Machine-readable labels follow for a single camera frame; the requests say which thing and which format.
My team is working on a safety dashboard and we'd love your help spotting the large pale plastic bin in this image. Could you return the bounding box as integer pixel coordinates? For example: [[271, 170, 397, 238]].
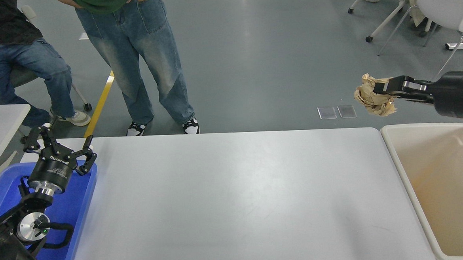
[[380, 121, 463, 260]]

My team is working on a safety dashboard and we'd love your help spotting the clear floor plate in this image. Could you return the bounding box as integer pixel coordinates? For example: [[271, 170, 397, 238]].
[[317, 106, 338, 120], [337, 105, 357, 119]]

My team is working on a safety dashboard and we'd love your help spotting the standing person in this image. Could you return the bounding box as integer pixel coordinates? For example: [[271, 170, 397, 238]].
[[54, 0, 200, 141]]

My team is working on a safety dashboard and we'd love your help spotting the white-legged rolling chair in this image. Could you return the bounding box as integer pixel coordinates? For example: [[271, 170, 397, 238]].
[[347, 0, 439, 44]]

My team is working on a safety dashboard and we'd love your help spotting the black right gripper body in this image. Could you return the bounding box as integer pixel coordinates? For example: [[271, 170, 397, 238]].
[[428, 70, 463, 120]]

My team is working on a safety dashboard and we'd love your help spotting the white shell chair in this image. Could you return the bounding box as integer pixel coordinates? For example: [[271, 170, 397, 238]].
[[374, 0, 463, 85]]

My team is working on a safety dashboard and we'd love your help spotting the tan paper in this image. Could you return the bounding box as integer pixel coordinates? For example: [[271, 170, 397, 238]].
[[352, 72, 398, 119]]

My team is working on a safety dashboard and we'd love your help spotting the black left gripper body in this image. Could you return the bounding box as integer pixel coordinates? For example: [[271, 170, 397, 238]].
[[26, 151, 79, 190]]

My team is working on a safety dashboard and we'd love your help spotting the blue plastic tray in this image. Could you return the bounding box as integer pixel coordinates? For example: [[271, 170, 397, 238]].
[[0, 159, 102, 260]]

